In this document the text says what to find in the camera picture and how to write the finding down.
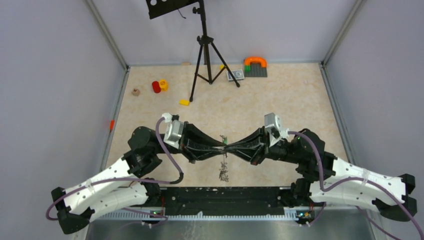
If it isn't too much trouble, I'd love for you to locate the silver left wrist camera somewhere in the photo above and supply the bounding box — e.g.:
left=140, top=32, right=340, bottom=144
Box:
left=162, top=113, right=184, bottom=149

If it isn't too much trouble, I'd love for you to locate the red plastic cylinder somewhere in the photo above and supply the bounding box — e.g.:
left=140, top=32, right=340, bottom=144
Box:
left=151, top=81, right=162, bottom=94

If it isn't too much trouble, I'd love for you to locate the orange plastic arch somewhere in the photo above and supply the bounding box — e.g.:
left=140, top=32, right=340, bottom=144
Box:
left=244, top=56, right=268, bottom=68

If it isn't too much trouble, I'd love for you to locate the yellow lego brick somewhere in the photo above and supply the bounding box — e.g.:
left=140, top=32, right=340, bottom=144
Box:
left=179, top=99, right=190, bottom=106

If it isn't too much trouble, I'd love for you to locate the small wooden block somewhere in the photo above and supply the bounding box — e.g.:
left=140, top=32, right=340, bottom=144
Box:
left=131, top=88, right=141, bottom=97

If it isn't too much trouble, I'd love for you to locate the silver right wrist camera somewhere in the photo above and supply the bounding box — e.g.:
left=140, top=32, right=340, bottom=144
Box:
left=264, top=112, right=289, bottom=147

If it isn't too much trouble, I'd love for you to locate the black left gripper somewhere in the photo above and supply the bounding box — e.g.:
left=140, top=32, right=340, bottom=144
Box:
left=152, top=121, right=228, bottom=164

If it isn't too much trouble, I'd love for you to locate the yellow plastic cylinder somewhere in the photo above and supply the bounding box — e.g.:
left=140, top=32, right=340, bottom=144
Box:
left=159, top=79, right=169, bottom=92

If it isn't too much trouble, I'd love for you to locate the blue playing card box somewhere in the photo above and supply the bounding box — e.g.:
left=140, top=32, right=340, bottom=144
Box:
left=227, top=69, right=245, bottom=82

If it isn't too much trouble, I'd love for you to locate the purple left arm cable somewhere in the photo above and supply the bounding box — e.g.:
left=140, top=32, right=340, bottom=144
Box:
left=45, top=117, right=185, bottom=228

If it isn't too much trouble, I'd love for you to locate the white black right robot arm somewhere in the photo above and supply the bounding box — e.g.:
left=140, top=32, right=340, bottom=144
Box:
left=224, top=128, right=418, bottom=222

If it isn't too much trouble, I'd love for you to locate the black perforated mount plate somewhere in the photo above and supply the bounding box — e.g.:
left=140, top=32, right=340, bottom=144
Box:
left=145, top=0, right=201, bottom=20

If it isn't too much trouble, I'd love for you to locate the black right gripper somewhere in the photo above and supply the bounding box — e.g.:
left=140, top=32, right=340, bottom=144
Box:
left=224, top=125, right=303, bottom=166

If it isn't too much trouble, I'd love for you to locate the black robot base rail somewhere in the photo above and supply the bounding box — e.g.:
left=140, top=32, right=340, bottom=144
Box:
left=136, top=182, right=324, bottom=221

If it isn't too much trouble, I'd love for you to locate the black tripod stand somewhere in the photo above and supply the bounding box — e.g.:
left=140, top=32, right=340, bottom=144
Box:
left=189, top=0, right=241, bottom=103

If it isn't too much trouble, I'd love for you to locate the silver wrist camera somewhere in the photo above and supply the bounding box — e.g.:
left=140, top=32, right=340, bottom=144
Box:
left=162, top=113, right=184, bottom=149
left=264, top=112, right=289, bottom=147

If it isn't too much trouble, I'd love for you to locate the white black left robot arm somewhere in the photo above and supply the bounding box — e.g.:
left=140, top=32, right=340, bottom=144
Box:
left=49, top=117, right=226, bottom=235

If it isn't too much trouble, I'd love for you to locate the grey lego baseplate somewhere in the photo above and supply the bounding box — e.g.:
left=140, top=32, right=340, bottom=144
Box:
left=244, top=63, right=268, bottom=78

